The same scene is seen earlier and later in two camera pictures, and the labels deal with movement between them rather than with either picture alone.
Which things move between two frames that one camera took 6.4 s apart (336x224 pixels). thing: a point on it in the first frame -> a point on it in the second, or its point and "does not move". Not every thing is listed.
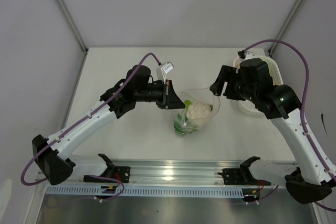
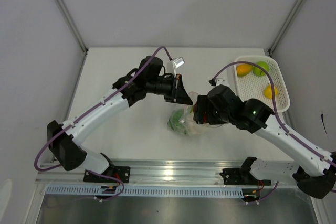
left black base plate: (122, 174) does not move
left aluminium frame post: (66, 14) does not move
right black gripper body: (236, 88) -> (213, 116)
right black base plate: (235, 177) does not move
